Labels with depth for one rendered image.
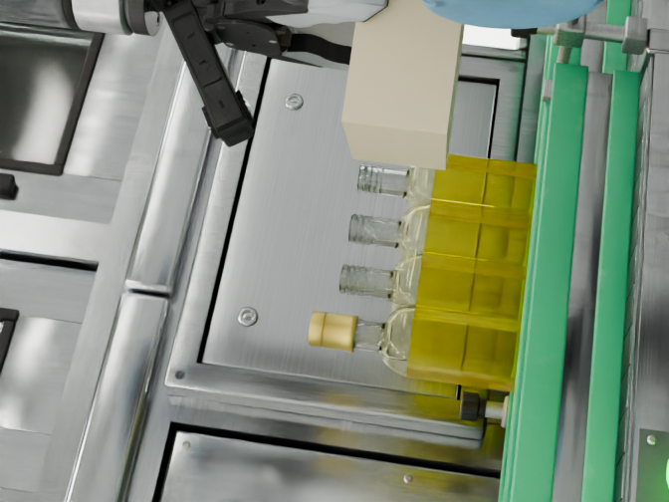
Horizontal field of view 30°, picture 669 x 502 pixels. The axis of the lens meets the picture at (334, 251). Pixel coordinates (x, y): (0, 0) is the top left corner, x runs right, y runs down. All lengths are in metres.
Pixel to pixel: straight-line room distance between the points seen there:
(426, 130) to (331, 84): 0.62
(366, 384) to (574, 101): 0.37
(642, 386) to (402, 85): 0.32
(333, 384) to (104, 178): 0.40
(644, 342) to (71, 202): 0.73
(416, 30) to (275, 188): 0.55
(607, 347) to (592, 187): 0.16
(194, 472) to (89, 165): 0.41
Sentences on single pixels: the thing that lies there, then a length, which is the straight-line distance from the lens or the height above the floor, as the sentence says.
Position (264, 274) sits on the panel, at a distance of 1.37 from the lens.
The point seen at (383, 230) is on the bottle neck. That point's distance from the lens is 1.24.
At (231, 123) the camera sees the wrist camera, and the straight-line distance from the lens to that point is 0.95.
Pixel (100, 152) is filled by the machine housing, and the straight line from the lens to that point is 1.53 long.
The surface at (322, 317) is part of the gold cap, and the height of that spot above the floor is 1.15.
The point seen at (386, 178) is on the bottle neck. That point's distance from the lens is 1.27.
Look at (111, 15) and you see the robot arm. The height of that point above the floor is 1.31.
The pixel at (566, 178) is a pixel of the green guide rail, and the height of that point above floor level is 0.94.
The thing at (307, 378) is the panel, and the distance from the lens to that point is 1.31.
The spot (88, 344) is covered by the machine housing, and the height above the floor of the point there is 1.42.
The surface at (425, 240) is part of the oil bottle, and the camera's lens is 1.22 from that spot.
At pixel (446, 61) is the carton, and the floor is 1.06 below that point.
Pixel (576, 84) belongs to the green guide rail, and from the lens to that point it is 1.19.
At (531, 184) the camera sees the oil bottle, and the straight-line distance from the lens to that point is 1.25.
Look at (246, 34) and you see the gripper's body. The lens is 0.97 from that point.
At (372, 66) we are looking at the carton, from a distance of 0.90.
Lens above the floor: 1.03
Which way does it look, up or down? 6 degrees up
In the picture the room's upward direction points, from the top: 82 degrees counter-clockwise
